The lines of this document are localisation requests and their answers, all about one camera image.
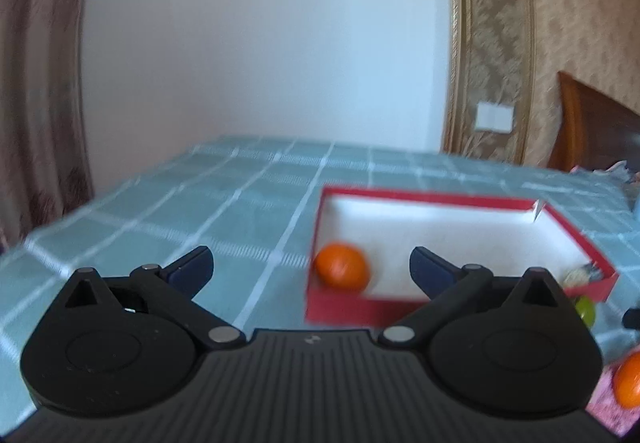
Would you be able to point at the small orange tangerine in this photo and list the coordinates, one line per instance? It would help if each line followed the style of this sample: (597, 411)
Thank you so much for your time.
(342, 267)

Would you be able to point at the red cardboard box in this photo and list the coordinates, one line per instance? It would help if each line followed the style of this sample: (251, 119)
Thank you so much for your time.
(350, 309)

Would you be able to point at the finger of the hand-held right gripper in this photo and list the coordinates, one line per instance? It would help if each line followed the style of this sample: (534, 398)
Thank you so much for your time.
(632, 318)

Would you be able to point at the pink floral blanket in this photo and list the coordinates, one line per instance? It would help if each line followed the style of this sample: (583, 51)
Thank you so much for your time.
(607, 412)

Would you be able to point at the pink cloth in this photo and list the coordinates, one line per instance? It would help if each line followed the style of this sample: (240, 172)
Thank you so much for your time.
(580, 169)

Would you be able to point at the large orange tangerine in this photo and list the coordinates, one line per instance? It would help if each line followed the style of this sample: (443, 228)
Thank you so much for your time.
(628, 379)

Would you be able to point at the round green fruit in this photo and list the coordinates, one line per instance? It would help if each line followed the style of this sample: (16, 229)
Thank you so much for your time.
(585, 312)

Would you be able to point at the wooden headboard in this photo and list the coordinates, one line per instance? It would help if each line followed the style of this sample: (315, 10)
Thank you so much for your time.
(590, 128)

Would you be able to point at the green checked tablecloth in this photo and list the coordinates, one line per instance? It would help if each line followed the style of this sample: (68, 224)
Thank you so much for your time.
(200, 203)

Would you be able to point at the white wall switch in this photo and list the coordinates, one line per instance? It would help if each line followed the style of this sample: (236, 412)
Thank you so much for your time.
(494, 117)

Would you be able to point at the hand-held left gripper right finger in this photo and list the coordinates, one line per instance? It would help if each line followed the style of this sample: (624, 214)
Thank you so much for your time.
(430, 269)

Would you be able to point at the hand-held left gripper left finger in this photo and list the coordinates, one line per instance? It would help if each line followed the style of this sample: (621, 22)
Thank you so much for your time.
(192, 269)

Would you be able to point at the gold wall moulding frame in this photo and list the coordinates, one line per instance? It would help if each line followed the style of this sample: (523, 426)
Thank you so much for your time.
(456, 48)

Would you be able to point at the crinkled candy wrapper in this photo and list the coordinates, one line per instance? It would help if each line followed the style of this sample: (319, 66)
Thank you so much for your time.
(582, 274)

